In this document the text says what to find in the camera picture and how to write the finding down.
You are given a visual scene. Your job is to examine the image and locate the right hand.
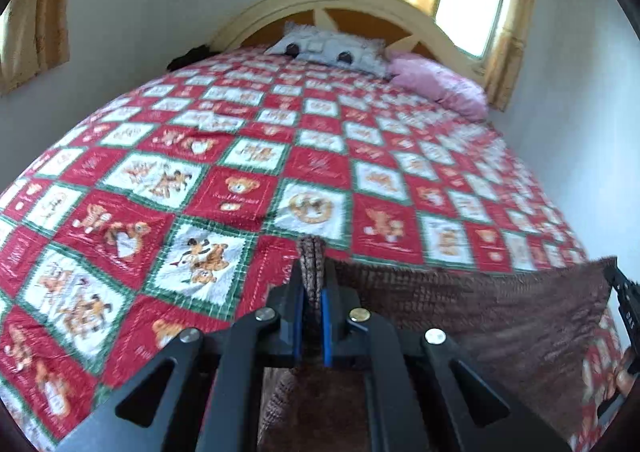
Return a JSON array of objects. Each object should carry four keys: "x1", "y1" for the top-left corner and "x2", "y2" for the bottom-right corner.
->
[{"x1": 613, "y1": 347, "x2": 637, "y2": 397}]

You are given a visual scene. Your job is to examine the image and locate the red green patchwork bedspread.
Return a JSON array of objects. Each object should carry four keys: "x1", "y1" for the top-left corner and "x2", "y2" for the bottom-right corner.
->
[{"x1": 1, "y1": 49, "x2": 639, "y2": 451}]

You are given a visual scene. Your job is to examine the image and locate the pink pillow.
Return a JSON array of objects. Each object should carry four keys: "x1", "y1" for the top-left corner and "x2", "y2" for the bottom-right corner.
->
[{"x1": 388, "y1": 51, "x2": 488, "y2": 122}]

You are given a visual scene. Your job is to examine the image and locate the black object beside bed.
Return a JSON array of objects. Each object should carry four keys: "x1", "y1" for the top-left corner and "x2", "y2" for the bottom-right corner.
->
[{"x1": 166, "y1": 45, "x2": 219, "y2": 73}]

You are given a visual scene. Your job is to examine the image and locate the cream wooden headboard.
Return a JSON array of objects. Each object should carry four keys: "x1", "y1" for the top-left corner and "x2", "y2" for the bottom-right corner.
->
[{"x1": 209, "y1": 0, "x2": 484, "y2": 84}]

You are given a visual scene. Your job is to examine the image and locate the grey white patterned pillow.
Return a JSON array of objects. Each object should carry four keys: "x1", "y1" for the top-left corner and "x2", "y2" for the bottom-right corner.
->
[{"x1": 265, "y1": 22, "x2": 387, "y2": 78}]

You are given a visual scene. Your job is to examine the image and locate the yellow curtain side window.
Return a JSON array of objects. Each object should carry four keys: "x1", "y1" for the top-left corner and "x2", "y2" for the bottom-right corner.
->
[{"x1": 1, "y1": 0, "x2": 70, "y2": 94}]

